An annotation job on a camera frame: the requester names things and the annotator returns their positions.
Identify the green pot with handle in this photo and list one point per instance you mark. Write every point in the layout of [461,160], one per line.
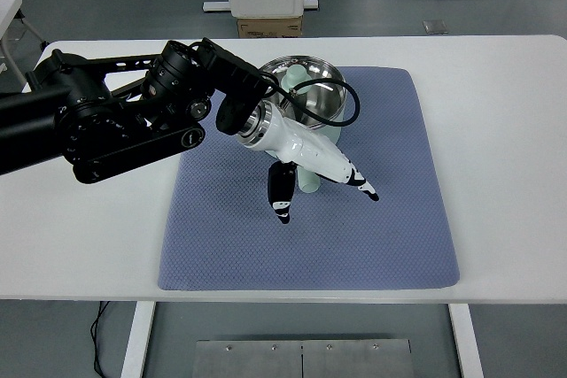
[308,182]

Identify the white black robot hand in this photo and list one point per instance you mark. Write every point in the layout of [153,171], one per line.
[294,145]

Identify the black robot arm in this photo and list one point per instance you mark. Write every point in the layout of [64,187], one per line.
[107,116]

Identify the blue quilted mat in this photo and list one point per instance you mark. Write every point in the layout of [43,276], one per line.
[222,234]

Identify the white table leg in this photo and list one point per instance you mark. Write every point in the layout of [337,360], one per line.
[138,340]
[465,341]

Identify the white side table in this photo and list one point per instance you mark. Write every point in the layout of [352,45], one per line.
[14,25]

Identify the white table leg right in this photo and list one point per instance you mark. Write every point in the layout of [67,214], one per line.
[465,341]

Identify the floor outlet cover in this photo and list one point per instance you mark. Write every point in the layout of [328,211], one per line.
[435,27]

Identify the cardboard box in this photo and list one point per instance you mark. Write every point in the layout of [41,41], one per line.
[253,28]

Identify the white table leg left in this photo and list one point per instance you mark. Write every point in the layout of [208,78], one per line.
[138,340]

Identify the glass lid green knob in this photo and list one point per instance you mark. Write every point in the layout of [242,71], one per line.
[311,82]

